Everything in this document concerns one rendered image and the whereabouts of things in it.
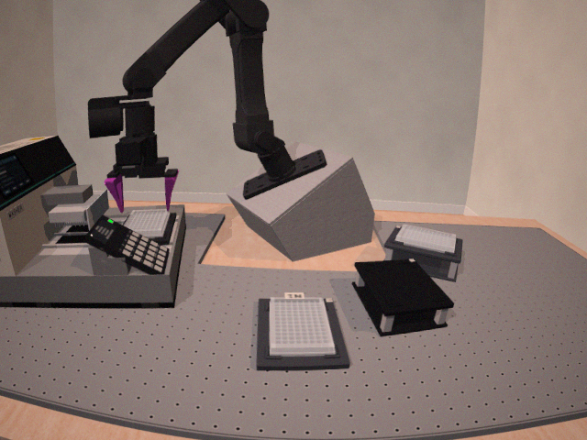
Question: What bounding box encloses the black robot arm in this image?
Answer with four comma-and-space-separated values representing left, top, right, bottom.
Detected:
88, 0, 327, 200

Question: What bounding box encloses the white well plate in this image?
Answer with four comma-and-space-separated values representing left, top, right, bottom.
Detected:
395, 225, 456, 253
124, 209, 170, 238
270, 297, 336, 357

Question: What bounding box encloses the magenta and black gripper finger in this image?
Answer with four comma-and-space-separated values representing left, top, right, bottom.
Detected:
105, 174, 124, 213
165, 170, 179, 211

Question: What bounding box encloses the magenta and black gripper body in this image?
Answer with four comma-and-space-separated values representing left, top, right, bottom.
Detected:
106, 132, 178, 179

